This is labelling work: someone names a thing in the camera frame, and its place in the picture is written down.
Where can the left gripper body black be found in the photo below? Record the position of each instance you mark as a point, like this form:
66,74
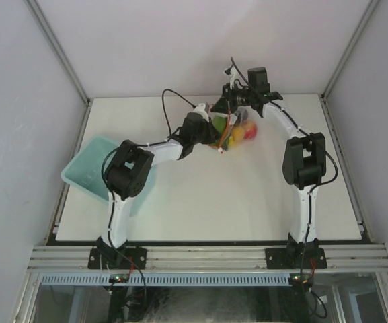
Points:
203,136

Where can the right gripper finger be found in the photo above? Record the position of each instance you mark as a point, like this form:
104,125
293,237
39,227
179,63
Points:
226,97
224,106

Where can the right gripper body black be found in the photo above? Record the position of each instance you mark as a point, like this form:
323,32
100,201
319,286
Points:
242,97

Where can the clear zip top bag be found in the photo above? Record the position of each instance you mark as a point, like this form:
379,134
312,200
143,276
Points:
231,122

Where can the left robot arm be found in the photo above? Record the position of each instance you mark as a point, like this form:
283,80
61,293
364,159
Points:
125,176

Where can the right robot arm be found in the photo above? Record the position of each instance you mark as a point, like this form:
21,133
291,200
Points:
304,163

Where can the fake green vegetable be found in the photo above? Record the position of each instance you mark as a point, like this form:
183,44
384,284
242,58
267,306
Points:
220,124

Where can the fake orange fruit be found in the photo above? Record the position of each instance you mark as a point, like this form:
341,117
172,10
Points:
238,133

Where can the fake red yellow apple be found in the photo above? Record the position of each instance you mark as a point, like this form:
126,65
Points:
250,129

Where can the teal plastic bin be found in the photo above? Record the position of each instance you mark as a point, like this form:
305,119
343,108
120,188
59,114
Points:
84,171

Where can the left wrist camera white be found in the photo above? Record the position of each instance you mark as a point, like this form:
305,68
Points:
203,111

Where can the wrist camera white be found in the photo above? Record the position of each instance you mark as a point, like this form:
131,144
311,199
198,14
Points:
232,73
203,111

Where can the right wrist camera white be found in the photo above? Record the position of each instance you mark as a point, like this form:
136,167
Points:
232,73

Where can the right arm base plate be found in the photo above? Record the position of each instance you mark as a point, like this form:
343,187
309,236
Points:
280,258

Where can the blue slotted cable duct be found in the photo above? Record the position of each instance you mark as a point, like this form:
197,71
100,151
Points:
168,279

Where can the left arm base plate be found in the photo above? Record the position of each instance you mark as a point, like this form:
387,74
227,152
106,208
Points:
123,259

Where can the aluminium rail frame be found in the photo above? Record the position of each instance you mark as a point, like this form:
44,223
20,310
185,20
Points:
207,259

